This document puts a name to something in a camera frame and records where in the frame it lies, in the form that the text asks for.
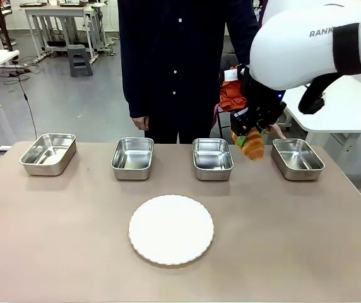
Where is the golden croissant bread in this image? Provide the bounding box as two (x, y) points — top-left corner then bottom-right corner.
(232, 126), (266, 162)

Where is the orange jacket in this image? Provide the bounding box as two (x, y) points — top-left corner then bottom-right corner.
(219, 64), (247, 112)

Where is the person's left hand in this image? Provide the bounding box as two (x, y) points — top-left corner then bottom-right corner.
(266, 123), (288, 141)

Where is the white paper tag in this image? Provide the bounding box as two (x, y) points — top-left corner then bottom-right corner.
(224, 68), (240, 83)

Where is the white workbench with grey legs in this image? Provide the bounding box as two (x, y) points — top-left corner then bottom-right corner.
(19, 2), (107, 61)

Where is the grey step stool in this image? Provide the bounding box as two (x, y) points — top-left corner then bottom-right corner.
(66, 44), (93, 78)

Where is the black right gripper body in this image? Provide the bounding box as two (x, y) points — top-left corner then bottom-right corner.
(237, 64), (287, 129)

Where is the black chair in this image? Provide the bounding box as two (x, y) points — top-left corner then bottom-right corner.
(213, 52), (242, 140)

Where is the person's right forearm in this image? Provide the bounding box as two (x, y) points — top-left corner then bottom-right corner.
(122, 62), (151, 119)

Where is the person in dark shirt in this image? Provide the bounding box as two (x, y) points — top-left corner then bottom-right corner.
(117, 0), (261, 145)

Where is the rectangular steel container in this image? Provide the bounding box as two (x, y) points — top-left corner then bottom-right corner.
(191, 138), (234, 181)
(271, 138), (326, 182)
(110, 136), (155, 181)

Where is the black cable sleeve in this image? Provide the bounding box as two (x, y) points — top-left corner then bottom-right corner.
(297, 22), (361, 115)

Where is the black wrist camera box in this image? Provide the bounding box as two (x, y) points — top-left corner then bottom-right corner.
(230, 107), (252, 136)

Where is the steel container with sloped side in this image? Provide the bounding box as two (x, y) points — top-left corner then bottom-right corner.
(18, 133), (77, 177)

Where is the black pole with cable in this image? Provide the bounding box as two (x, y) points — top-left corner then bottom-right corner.
(0, 0), (15, 53)

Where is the large white table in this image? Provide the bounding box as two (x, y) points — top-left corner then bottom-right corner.
(280, 73), (361, 145)

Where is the white scalloped plate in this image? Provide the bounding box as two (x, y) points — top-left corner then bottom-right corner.
(128, 194), (215, 266)

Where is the person's right hand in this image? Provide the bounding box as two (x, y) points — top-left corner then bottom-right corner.
(131, 115), (150, 130)

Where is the black hanging cable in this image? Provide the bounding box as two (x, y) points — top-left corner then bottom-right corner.
(11, 61), (38, 140)

